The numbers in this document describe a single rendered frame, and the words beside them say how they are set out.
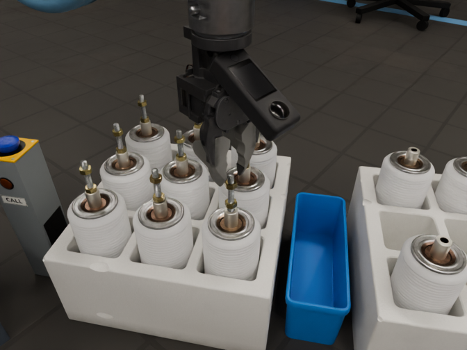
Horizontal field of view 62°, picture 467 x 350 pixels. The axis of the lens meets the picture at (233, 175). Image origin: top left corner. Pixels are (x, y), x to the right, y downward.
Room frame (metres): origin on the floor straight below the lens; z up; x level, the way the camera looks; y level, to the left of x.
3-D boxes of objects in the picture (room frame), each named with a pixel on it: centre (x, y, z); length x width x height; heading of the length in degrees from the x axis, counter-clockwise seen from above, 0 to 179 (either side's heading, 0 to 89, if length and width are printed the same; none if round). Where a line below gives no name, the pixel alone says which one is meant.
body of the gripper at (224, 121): (0.47, 0.02, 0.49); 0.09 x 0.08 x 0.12; 42
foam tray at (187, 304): (0.59, 0.10, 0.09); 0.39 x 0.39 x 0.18; 79
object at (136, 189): (0.61, 0.21, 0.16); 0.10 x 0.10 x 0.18
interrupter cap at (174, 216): (0.47, 0.12, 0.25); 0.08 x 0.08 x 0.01
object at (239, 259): (0.45, 0.00, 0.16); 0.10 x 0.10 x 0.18
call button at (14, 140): (0.57, 0.40, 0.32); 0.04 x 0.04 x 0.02
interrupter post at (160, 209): (0.47, 0.12, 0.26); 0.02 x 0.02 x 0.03
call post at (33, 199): (0.57, 0.40, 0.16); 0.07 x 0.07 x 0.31; 79
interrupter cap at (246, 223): (0.45, 0.00, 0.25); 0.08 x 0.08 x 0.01
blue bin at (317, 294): (0.53, -0.17, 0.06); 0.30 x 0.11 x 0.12; 169
